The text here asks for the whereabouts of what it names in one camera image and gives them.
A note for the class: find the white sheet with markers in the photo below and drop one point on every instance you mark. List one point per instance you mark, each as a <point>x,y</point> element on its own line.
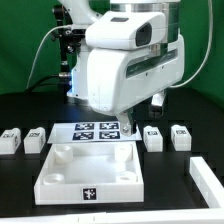
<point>89,132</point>

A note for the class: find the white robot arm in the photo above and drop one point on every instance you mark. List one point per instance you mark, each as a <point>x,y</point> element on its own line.
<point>83,16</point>

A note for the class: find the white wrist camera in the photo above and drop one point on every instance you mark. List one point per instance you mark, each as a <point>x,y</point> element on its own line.
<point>126,31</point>

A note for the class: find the white square tabletop part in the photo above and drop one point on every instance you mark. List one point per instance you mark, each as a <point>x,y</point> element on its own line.
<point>86,173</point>

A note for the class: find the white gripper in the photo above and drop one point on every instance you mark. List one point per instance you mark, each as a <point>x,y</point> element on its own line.
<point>118,80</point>

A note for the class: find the white L-shaped corner fixture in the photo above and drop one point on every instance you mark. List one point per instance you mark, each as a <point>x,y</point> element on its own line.
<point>208,184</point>

